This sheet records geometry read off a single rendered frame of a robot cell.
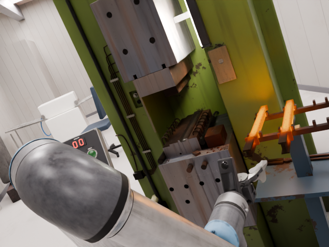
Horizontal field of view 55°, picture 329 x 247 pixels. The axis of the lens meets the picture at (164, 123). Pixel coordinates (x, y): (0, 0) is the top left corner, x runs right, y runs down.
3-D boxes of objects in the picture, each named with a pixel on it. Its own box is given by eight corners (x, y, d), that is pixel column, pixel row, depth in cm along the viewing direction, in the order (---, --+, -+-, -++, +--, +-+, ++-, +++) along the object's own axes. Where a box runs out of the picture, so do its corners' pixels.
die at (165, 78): (176, 86, 151) (168, 66, 149) (140, 97, 159) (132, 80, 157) (194, 66, 188) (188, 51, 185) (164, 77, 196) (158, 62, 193)
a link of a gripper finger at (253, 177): (255, 169, 101) (236, 184, 98) (254, 164, 101) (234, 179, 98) (266, 172, 97) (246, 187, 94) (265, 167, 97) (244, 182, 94)
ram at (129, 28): (195, 57, 143) (161, -34, 133) (124, 83, 159) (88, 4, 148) (209, 42, 180) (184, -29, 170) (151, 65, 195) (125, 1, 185)
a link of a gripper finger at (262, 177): (270, 173, 104) (250, 187, 101) (265, 157, 103) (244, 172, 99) (277, 175, 101) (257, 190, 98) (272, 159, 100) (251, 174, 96)
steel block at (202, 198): (256, 225, 161) (227, 149, 149) (188, 234, 176) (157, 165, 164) (259, 169, 210) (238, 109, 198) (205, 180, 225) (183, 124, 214)
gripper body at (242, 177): (234, 194, 104) (226, 218, 94) (226, 172, 102) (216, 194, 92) (257, 192, 100) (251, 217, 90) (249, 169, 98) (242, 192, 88)
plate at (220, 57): (236, 78, 153) (225, 45, 149) (219, 84, 157) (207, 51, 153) (237, 77, 155) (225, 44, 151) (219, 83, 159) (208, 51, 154)
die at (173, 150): (201, 150, 160) (196, 135, 158) (166, 159, 168) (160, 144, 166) (214, 119, 197) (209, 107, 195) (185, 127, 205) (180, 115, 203)
